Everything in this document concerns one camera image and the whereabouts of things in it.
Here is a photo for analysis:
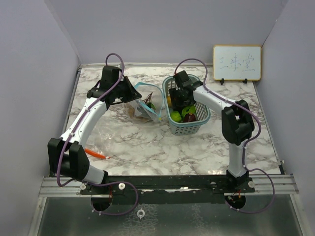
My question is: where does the brown longan bunch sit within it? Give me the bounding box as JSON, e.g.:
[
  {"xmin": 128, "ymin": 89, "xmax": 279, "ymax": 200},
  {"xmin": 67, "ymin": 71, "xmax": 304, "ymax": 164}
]
[{"xmin": 124, "ymin": 92, "xmax": 156, "ymax": 122}]

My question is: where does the clear blue-zipper bag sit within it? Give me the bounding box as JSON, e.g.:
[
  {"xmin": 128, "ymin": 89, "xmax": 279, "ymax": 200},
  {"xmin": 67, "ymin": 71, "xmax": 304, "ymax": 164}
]
[{"xmin": 124, "ymin": 82, "xmax": 164, "ymax": 123}]

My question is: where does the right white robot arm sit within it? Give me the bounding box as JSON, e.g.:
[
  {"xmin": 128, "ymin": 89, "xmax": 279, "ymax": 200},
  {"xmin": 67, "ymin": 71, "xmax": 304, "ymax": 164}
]
[{"xmin": 169, "ymin": 71, "xmax": 254, "ymax": 192}]

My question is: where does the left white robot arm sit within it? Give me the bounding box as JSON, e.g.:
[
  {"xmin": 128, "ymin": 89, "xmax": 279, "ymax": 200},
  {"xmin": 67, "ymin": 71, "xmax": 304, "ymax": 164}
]
[{"xmin": 48, "ymin": 65, "xmax": 142, "ymax": 194}]

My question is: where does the clear orange-zipper bag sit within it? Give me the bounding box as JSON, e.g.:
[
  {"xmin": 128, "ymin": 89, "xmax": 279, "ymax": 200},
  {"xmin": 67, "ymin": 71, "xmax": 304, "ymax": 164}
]
[{"xmin": 86, "ymin": 123, "xmax": 119, "ymax": 158}]

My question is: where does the yellow lemon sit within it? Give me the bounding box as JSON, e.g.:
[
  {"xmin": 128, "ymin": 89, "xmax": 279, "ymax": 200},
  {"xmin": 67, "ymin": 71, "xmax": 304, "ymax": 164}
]
[{"xmin": 167, "ymin": 96, "xmax": 172, "ymax": 106}]

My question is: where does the green round fruit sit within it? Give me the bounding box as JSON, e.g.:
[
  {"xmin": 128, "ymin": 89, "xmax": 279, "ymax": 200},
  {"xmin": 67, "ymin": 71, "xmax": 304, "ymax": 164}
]
[{"xmin": 170, "ymin": 111, "xmax": 182, "ymax": 123}]

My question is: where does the reddish brown fruit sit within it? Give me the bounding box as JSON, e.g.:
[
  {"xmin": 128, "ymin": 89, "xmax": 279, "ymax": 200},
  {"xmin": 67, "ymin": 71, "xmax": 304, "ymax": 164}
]
[{"xmin": 183, "ymin": 113, "xmax": 196, "ymax": 122}]

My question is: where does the light blue plastic basket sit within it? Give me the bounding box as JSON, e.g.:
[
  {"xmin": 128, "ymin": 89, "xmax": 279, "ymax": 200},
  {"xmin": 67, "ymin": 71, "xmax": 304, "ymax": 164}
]
[{"xmin": 162, "ymin": 76, "xmax": 211, "ymax": 135}]

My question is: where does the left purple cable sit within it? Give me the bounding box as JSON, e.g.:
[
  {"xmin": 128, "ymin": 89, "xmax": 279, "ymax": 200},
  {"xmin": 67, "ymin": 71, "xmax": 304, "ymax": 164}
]
[{"xmin": 56, "ymin": 53, "xmax": 125, "ymax": 187}]

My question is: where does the green ring toy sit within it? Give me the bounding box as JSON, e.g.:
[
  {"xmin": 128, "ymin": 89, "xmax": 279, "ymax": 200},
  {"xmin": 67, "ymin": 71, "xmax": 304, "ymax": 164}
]
[{"xmin": 181, "ymin": 105, "xmax": 196, "ymax": 118}]

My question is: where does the white board wooden frame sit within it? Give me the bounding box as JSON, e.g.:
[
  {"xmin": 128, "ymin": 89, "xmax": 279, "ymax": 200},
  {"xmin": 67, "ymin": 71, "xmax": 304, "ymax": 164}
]
[{"xmin": 213, "ymin": 45, "xmax": 262, "ymax": 82}]

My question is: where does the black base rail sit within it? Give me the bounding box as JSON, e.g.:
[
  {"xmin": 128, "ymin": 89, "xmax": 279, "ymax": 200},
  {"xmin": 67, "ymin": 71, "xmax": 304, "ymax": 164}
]
[{"xmin": 80, "ymin": 175, "xmax": 254, "ymax": 205}]

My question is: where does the aluminium frame rail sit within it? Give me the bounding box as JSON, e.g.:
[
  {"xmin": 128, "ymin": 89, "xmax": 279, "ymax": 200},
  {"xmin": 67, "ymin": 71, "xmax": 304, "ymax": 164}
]
[{"xmin": 39, "ymin": 175, "xmax": 299, "ymax": 197}]

